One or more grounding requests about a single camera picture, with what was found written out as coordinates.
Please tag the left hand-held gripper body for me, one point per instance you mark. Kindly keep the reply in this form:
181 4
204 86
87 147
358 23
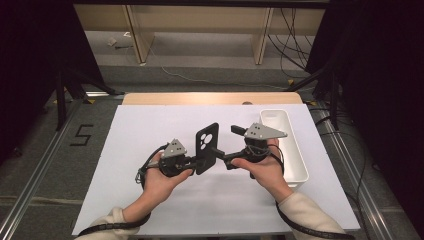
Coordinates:
173 150

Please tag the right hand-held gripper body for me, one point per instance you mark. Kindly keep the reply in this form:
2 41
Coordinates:
263 131

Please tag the black phone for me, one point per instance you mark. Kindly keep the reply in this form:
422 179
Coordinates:
206 156

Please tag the white plastic bin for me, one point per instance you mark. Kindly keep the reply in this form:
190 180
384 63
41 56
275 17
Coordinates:
293 160

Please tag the person's right hand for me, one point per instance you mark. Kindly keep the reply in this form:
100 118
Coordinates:
266 173

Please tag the person's left hand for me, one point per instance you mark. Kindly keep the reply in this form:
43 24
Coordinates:
156 186

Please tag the white table sheet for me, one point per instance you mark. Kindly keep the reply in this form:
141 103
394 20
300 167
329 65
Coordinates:
200 206

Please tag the wooden table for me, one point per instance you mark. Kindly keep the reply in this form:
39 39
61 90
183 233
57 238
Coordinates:
200 98

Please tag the black metal stand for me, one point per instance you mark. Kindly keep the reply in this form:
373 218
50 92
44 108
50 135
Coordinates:
334 100
60 100

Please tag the beige wooden shelf unit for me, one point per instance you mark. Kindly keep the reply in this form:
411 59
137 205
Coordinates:
200 20

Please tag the small white floor adapter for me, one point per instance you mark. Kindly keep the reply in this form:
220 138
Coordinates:
112 41

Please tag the black curtain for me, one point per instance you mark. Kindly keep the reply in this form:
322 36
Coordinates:
383 83
30 66

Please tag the aluminium floor rail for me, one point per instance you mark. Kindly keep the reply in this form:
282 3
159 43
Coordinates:
36 180
353 173

